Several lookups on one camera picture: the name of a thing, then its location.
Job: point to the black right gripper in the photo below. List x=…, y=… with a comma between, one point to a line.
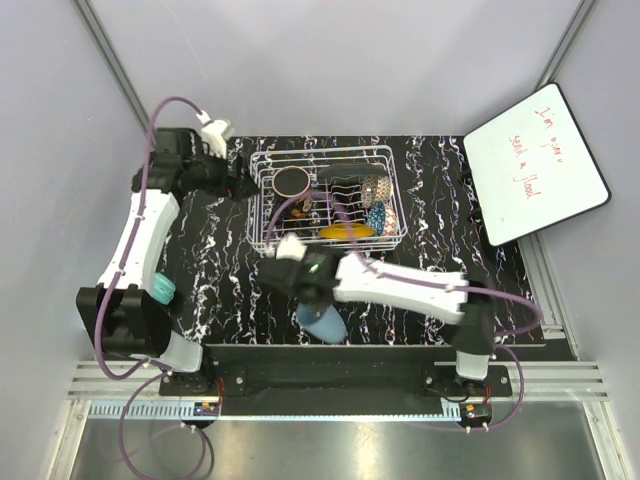
x=327, y=302

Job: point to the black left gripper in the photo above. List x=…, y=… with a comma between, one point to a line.
x=240, y=186

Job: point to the light blue plastic cup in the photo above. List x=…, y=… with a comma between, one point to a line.
x=333, y=331

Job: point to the red interior black mug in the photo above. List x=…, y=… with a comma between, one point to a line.
x=295, y=183

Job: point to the yellow patterned round plate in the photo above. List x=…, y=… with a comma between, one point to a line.
x=346, y=231

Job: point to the blue triangle patterned bowl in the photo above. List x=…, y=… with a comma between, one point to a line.
x=382, y=218

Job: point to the black floral square plate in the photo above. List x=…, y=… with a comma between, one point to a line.
x=345, y=170

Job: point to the brown white patterned bowl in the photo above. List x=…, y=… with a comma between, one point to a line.
x=376, y=188

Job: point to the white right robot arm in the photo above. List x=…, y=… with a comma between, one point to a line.
x=447, y=296

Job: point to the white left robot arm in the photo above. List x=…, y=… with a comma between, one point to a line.
x=126, y=313

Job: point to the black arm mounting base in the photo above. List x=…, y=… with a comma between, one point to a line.
x=248, y=370

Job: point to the teal white object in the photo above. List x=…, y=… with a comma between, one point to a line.
x=163, y=289

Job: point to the white dry-erase board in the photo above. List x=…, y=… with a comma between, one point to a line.
x=532, y=168

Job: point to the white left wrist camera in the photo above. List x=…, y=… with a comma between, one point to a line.
x=215, y=133

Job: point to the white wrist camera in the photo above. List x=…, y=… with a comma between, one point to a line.
x=215, y=133
x=288, y=247

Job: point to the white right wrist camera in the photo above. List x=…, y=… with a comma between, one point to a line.
x=288, y=247

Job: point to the white wire dish rack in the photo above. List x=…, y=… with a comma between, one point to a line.
x=340, y=198

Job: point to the aluminium frame rail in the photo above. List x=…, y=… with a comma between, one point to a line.
x=333, y=391

